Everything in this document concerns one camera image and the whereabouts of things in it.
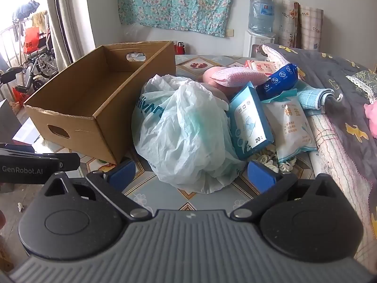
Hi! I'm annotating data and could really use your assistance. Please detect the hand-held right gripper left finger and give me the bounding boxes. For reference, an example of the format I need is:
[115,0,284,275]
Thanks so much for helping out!
[43,158,151,221]

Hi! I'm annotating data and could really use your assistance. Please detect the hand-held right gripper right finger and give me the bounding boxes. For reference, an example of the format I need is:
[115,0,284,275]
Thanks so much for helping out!
[231,160,339,221]

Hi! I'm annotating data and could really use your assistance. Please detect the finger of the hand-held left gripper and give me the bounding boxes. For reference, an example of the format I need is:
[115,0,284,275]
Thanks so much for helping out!
[44,153,81,172]

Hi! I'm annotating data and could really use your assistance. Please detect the brown cardboard box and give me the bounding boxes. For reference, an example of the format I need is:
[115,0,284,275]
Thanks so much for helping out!
[23,41,176,166]

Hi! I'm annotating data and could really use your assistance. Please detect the white snack packet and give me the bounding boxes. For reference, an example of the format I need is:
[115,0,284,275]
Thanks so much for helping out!
[262,96,318,163]

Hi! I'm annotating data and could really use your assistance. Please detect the light blue plaster box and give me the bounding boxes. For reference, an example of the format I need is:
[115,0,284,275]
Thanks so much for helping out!
[228,81,275,160]

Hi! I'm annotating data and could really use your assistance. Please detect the teal checked towel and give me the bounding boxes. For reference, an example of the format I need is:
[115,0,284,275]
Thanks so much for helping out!
[295,79,336,117]

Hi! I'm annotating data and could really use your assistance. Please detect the blue wet wipes packet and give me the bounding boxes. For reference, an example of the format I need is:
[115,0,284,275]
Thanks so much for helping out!
[256,63,299,101]

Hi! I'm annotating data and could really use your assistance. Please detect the pink sponge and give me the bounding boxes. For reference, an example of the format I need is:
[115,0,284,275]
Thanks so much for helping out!
[210,66,270,88]

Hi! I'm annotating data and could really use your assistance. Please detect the pink plush toy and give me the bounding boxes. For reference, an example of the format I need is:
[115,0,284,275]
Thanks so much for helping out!
[203,67,245,102]

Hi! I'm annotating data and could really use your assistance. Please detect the dark side cabinet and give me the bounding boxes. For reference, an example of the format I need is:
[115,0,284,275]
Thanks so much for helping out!
[0,99,45,146]

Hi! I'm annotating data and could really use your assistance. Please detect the pale green plastic bag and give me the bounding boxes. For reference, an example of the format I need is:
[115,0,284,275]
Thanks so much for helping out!
[131,74,248,195]

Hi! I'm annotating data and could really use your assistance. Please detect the striped quilt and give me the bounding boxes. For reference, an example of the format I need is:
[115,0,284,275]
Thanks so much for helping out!
[306,94,377,260]

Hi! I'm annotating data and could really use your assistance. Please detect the black bicycle seat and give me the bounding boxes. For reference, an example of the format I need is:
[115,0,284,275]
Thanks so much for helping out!
[0,66,23,84]

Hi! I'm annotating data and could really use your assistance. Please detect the wheelchair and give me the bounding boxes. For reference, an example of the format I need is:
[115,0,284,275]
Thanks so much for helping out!
[15,26,59,92]

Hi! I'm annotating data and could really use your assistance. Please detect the red snack packet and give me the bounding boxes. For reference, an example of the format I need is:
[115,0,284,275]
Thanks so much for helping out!
[245,60,280,77]

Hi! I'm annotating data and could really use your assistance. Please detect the pink fabric item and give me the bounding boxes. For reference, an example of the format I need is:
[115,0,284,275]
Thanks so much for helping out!
[364,100,377,139]

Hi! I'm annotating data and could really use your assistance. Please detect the grey printed blanket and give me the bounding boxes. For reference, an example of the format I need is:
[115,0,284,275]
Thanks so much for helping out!
[262,44,377,166]

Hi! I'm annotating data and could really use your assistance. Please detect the red bag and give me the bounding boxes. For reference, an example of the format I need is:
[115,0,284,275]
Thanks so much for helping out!
[24,26,40,54]

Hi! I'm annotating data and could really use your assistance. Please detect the white water dispenser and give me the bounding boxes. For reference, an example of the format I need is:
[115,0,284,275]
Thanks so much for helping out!
[243,30,276,58]

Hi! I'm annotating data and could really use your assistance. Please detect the green lace-edged pillow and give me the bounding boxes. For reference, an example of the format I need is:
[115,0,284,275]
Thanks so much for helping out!
[346,70,377,104]

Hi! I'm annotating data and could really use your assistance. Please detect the beige curtain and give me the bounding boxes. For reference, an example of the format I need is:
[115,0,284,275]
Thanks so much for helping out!
[44,0,96,71]

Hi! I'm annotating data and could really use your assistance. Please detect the yellow hanging towel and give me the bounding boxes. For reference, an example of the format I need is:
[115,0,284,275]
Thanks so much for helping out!
[31,10,48,34]

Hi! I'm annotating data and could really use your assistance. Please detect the floral rolled mat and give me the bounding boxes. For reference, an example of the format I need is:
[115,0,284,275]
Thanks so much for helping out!
[278,0,301,49]

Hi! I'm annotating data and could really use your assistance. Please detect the checked rolled mat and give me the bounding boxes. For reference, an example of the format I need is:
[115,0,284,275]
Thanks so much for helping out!
[299,4,324,50]

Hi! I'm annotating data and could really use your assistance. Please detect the blue hanging clothes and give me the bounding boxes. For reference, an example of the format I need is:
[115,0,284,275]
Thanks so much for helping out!
[13,1,40,21]

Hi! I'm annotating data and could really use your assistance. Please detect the blue water jug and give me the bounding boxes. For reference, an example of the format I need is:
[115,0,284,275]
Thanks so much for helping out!
[248,0,275,35]

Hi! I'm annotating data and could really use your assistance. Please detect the teal floral hanging cloth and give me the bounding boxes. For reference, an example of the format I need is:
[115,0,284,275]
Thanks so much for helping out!
[118,0,244,37]

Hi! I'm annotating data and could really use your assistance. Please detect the pile of white hair ties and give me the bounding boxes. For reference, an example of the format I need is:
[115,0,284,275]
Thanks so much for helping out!
[256,147,298,174]

